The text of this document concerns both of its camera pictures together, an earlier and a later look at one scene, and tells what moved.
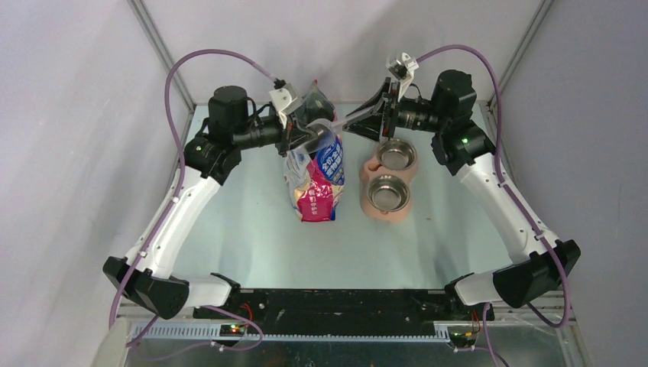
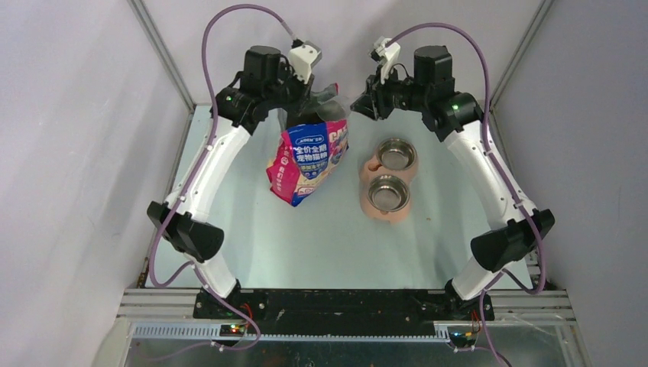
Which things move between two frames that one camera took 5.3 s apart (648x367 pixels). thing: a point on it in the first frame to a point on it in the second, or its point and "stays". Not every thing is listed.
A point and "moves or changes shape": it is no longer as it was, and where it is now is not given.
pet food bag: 315,181 moves or changes shape
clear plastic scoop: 321,134 to 339,108
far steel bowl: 396,154 stays
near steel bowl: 388,193 stays
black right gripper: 387,118 to 373,103
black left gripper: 294,135 to 302,97
